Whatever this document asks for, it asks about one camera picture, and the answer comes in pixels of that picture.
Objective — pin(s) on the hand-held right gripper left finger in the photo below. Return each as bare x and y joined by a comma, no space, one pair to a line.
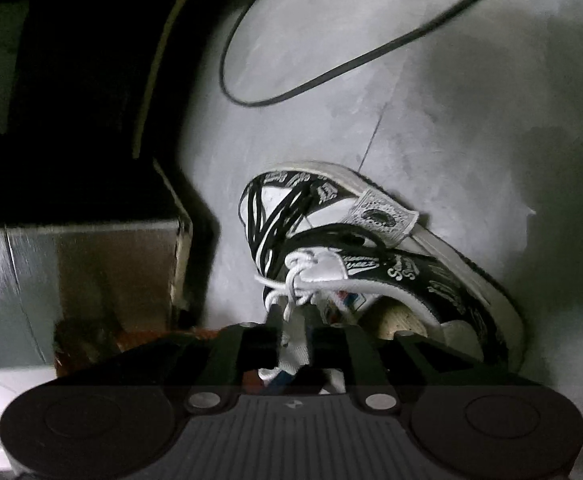
275,325

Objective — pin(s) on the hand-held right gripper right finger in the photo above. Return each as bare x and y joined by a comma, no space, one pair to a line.
312,327

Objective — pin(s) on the white shoelace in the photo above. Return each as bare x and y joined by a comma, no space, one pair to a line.
296,285

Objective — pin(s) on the black and white sneaker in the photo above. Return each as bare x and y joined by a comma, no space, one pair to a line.
411,270

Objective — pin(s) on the orange mesh waste basket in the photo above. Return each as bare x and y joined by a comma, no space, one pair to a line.
201,332

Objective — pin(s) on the black shoelace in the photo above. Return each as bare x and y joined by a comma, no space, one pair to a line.
271,230

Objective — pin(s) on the silver desk cabinet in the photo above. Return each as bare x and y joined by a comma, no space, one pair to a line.
71,280

